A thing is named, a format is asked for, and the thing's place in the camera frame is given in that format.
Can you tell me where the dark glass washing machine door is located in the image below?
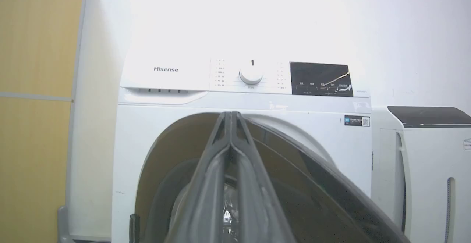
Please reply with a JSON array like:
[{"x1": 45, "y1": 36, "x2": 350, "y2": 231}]
[{"x1": 243, "y1": 115, "x2": 411, "y2": 243}]

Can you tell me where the white program dial knob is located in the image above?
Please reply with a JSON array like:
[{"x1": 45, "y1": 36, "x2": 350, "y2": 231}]
[{"x1": 239, "y1": 66, "x2": 264, "y2": 85}]

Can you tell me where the white detergent drawer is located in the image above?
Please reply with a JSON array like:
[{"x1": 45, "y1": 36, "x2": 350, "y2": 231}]
[{"x1": 120, "y1": 52, "x2": 211, "y2": 92}]

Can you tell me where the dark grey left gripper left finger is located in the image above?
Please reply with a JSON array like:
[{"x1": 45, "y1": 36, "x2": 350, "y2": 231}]
[{"x1": 164, "y1": 111, "x2": 231, "y2": 243}]

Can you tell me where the white appliance with dark top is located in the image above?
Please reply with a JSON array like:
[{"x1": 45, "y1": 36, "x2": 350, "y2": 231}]
[{"x1": 371, "y1": 106, "x2": 471, "y2": 243}]

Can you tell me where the black washer display panel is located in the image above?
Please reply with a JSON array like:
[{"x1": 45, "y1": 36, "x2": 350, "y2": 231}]
[{"x1": 290, "y1": 62, "x2": 354, "y2": 97}]

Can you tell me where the yellow wooden wall panel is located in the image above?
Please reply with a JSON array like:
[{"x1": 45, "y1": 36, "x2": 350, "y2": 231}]
[{"x1": 0, "y1": 0, "x2": 87, "y2": 243}]

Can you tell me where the black QR code sticker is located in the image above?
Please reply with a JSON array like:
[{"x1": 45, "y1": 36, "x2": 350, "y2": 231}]
[{"x1": 344, "y1": 115, "x2": 371, "y2": 127}]

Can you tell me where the white Hisense washing machine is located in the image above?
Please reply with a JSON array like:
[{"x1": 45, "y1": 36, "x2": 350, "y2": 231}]
[{"x1": 111, "y1": 48, "x2": 373, "y2": 243}]

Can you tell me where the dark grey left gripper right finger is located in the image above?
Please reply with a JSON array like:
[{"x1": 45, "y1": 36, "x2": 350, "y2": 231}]
[{"x1": 230, "y1": 111, "x2": 297, "y2": 243}]

